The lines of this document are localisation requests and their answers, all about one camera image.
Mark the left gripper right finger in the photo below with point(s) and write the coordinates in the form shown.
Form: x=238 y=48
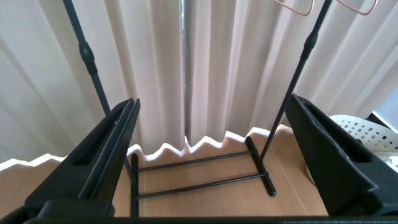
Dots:
x=335 y=174

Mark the white laundry basket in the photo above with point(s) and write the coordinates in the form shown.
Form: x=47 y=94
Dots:
x=367 y=132

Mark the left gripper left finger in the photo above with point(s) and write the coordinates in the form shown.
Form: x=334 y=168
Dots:
x=93 y=161

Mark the pink clothes hanger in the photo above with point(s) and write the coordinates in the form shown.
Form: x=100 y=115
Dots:
x=306 y=14
x=369 y=13

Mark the black clothes rack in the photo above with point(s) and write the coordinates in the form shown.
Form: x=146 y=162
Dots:
x=261 y=168

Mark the beige curtain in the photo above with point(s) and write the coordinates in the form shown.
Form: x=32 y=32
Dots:
x=233 y=62

